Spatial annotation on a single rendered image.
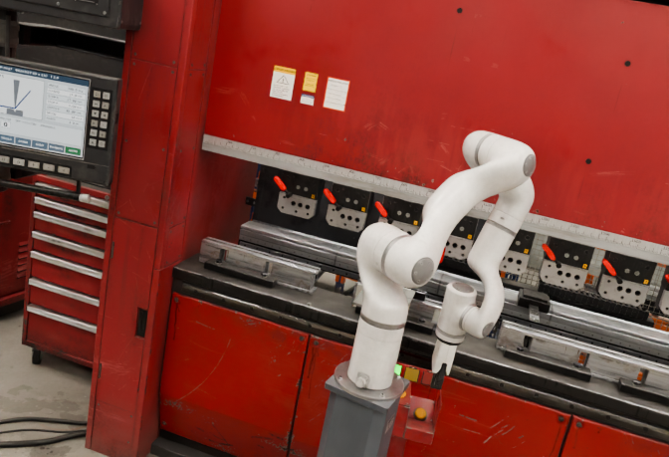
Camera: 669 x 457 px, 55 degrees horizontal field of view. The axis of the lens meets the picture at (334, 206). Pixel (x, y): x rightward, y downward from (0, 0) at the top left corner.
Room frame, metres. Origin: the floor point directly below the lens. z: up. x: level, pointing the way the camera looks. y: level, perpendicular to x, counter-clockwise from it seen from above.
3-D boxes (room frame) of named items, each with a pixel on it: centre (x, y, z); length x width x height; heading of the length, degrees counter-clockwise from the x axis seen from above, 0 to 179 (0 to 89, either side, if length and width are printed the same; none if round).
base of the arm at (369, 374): (1.54, -0.18, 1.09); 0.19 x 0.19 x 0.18
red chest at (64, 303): (3.00, 1.10, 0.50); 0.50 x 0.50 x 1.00; 77
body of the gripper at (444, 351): (1.71, -0.40, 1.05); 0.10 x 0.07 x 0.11; 175
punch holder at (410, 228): (2.31, -0.25, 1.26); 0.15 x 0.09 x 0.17; 77
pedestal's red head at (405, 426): (1.91, -0.36, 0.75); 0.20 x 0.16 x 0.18; 85
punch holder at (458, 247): (2.27, -0.45, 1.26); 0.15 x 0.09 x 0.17; 77
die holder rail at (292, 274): (2.44, 0.26, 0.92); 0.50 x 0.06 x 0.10; 77
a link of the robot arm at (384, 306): (1.57, -0.16, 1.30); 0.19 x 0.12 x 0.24; 35
